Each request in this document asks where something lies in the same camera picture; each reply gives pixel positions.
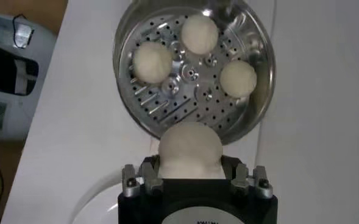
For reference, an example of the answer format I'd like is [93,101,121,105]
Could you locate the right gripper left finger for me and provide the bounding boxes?
[121,155,164,198]

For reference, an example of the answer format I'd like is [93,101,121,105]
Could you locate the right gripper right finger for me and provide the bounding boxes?
[221,155,274,199]

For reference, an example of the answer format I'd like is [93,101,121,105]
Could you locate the white steamed baozi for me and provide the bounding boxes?
[157,121,224,180]
[180,14,219,55]
[132,41,174,85]
[219,60,258,99]

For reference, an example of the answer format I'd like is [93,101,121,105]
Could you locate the perforated stainless steel steamer basket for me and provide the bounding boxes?
[112,0,277,146]

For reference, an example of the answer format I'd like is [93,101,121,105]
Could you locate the round white plate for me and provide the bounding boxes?
[68,169,121,224]

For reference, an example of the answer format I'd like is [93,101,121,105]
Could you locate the white electronic device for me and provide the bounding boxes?
[0,12,58,141]

